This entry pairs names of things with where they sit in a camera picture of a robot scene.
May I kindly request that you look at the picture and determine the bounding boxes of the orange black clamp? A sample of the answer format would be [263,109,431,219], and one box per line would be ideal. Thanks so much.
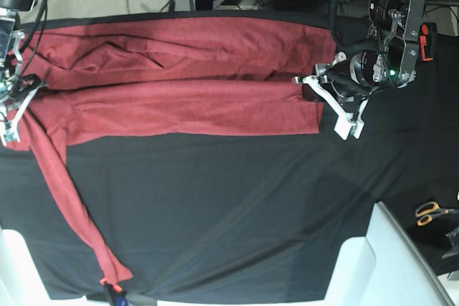
[419,22,437,62]

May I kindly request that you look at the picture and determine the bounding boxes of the orange blue clamp bottom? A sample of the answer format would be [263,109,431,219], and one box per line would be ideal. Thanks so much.
[100,278,130,306]

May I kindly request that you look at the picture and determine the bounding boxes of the red long-sleeve shirt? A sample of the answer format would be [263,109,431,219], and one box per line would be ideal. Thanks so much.
[6,17,336,284]

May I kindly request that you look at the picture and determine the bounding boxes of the white bin right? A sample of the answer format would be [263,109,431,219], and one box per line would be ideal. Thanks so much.
[324,202,454,306]

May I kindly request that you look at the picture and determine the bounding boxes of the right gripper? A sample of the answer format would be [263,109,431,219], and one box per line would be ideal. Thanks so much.
[1,30,46,146]

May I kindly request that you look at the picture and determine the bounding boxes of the yellow-handled scissors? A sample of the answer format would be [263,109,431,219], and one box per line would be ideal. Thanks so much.
[415,201,458,226]

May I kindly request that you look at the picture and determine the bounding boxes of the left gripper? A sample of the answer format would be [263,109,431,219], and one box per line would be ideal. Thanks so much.
[293,51,390,140]

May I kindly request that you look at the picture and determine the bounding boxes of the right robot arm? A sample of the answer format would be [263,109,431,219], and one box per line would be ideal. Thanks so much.
[1,0,47,145]

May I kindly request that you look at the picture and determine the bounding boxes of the black metal tool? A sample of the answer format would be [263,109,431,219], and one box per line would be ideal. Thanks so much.
[443,226,459,282]

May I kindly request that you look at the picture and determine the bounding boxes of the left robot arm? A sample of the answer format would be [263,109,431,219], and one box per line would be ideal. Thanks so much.
[293,0,437,140]

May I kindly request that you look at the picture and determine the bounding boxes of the black table cloth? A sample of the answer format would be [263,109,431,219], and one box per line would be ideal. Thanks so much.
[1,13,458,304]

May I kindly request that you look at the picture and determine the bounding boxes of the white bin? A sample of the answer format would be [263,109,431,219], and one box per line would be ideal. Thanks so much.
[324,202,454,306]
[0,227,87,306]

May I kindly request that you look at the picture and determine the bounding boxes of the white bin left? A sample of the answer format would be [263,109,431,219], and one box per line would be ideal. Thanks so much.
[0,227,87,306]

